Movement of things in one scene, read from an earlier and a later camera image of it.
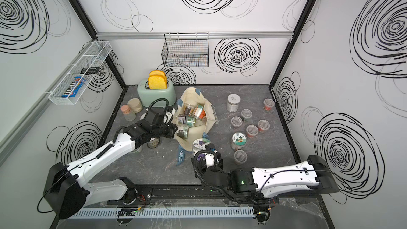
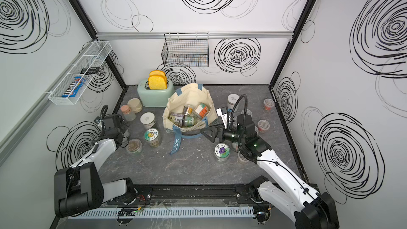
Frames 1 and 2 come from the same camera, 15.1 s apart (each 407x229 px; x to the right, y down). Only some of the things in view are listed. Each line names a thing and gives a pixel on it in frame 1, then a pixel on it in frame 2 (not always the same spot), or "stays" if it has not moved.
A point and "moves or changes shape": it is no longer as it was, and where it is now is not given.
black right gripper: (199, 165) -> (218, 130)
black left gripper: (173, 128) -> (123, 127)
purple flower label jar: (198, 144) -> (222, 152)
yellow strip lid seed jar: (246, 115) stays
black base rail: (202, 195) stays
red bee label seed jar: (268, 104) stays
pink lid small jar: (129, 115) stays
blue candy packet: (78, 80) stays
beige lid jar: (135, 105) stays
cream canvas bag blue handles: (196, 116) moves or changes shape
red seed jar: (263, 125) stays
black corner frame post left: (84, 17) stays
